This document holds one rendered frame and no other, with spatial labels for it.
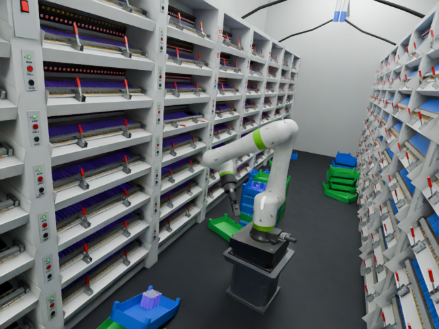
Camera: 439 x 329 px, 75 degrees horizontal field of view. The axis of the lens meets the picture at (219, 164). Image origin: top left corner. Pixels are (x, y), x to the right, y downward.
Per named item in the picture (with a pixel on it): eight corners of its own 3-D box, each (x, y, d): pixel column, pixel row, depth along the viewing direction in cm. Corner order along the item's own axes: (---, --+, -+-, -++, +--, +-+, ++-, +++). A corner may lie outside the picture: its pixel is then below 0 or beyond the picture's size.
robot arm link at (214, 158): (264, 153, 154) (261, 135, 158) (254, 146, 145) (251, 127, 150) (211, 173, 172) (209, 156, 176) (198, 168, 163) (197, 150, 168)
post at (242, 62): (233, 193, 315) (254, 26, 265) (230, 196, 307) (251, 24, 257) (217, 189, 323) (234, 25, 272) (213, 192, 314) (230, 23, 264)
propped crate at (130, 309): (146, 299, 159) (150, 284, 160) (177, 313, 152) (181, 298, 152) (108, 318, 131) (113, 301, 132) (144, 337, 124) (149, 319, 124)
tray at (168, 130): (206, 126, 221) (211, 115, 217) (160, 138, 167) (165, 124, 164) (185, 114, 226) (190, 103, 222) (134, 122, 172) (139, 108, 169)
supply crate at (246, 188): (282, 194, 243) (283, 185, 240) (276, 202, 225) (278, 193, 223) (249, 185, 254) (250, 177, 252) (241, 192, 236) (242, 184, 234)
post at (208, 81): (204, 219, 254) (225, 7, 203) (199, 223, 245) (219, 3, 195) (185, 213, 261) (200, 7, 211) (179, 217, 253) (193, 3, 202)
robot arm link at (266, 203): (279, 223, 165) (283, 192, 160) (271, 234, 152) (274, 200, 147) (258, 217, 171) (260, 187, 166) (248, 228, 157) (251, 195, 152)
